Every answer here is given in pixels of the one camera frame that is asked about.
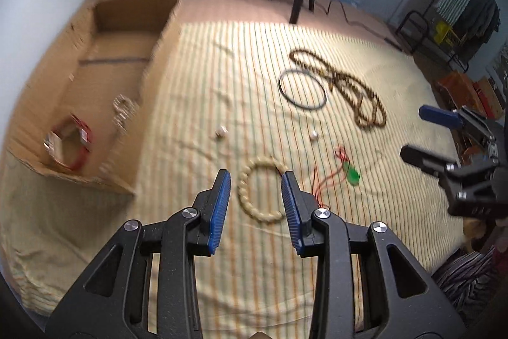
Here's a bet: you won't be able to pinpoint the cream wooden bead bracelet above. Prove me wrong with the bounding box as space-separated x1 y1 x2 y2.
237 156 290 225

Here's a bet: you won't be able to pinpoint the small white bead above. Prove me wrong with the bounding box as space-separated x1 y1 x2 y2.
215 125 228 139
309 130 319 141

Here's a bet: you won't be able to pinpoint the orange red boxes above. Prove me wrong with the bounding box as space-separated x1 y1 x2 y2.
433 71 506 120

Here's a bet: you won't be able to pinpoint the black metal chair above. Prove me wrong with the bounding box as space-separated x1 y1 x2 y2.
395 10 469 73

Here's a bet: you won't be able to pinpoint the black power cable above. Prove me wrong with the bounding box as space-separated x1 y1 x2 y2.
312 0 404 50

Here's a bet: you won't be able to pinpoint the red strap wristwatch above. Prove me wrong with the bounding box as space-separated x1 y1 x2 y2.
43 113 93 172

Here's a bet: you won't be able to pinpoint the open cardboard box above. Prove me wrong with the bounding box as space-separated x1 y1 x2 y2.
6 0 181 193

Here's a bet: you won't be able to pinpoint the green jade pendant red cord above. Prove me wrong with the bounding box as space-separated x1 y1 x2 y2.
311 146 363 205

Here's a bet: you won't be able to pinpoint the striped trousers leg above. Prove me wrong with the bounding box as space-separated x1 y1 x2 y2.
432 247 507 326

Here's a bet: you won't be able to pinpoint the yellow striped cloth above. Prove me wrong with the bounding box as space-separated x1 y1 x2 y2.
7 20 469 331

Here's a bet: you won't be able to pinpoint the brown bed mat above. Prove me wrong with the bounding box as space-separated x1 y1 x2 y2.
1 0 457 212

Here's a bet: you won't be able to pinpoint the white pearl bead bracelet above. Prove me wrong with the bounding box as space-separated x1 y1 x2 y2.
110 94 136 133

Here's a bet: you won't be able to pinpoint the right hand white glove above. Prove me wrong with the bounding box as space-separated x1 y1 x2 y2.
463 219 507 254

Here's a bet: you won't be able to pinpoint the yellow box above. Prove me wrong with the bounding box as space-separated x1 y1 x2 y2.
433 21 459 47

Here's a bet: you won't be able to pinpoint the hanging dark clothes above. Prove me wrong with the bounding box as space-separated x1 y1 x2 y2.
453 0 500 64

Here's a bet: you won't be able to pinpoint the black bangle ring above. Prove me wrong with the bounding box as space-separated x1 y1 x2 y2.
278 68 329 110

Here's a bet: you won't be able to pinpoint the long brown bead necklace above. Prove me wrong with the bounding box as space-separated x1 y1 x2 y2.
288 48 389 129

